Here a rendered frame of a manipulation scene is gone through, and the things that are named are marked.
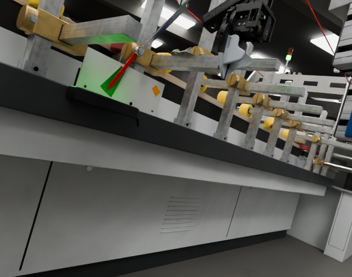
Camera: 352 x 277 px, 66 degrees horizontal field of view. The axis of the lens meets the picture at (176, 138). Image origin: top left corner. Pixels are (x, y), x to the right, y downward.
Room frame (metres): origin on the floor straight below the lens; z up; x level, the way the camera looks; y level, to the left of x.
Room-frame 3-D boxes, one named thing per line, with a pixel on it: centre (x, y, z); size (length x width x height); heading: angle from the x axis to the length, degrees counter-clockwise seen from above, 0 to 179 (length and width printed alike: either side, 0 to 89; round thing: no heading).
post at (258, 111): (1.31, -0.34, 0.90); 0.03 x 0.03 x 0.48; 48
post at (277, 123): (1.49, -0.51, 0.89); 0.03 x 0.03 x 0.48; 48
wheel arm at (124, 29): (0.57, 0.27, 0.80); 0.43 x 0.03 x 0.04; 48
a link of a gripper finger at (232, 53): (0.58, -0.06, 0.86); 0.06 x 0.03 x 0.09; 48
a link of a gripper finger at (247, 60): (0.60, -0.09, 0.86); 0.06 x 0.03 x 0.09; 48
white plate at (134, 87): (0.71, 0.16, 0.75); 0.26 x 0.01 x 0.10; 138
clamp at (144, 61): (0.77, 0.15, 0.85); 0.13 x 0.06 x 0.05; 138
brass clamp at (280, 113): (1.51, -0.53, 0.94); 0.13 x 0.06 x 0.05; 138
